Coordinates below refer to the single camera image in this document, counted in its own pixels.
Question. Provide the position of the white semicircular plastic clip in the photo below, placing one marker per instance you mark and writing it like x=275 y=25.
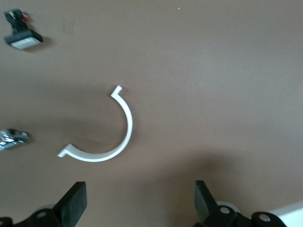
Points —
x=129 y=123

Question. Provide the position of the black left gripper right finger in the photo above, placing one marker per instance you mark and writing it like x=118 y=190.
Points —
x=203 y=203

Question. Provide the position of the small silver metal component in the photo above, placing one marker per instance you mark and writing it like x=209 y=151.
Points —
x=11 y=139

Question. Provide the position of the black square push button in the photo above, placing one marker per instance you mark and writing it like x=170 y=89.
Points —
x=23 y=40

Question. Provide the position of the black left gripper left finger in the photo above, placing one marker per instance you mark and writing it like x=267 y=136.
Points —
x=71 y=205

